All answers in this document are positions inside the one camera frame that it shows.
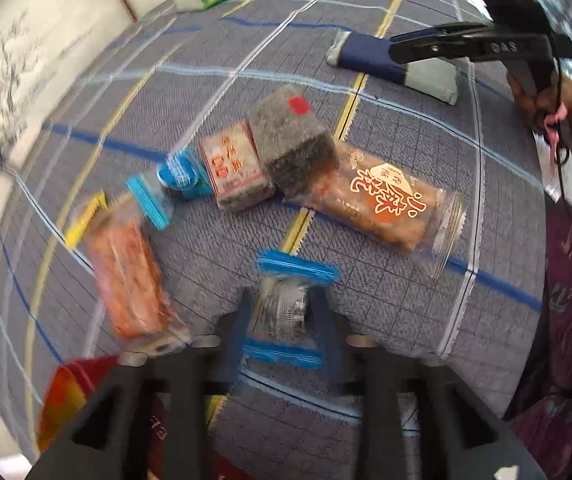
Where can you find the navy and silver snack packet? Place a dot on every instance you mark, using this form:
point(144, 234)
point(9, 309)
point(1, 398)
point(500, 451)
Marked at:
point(366, 60)

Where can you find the white red-print snack packet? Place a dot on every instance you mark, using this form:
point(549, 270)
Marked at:
point(233, 170)

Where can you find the yellow-edged snack packet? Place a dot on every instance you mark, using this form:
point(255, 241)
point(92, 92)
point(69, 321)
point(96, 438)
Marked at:
point(83, 222)

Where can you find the orange-red snack packet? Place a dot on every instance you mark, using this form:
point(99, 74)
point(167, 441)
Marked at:
point(125, 280)

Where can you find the grey seaweed snack block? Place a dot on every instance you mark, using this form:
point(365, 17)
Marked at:
point(291, 150)

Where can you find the large clear orange cracker packet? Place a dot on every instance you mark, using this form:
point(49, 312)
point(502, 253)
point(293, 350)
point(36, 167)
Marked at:
point(386, 200)

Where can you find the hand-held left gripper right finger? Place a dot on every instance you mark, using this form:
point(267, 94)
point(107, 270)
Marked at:
point(327, 332)

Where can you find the blue-edged clear snack packet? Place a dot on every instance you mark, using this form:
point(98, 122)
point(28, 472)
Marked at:
point(178, 175)
point(286, 310)

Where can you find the grey plaid tablecloth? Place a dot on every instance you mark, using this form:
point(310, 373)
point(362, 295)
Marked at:
point(416, 310)

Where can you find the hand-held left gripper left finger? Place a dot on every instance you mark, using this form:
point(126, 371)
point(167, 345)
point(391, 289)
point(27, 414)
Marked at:
point(238, 332)

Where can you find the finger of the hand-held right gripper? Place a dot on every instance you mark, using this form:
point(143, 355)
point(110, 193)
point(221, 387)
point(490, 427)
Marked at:
point(441, 46)

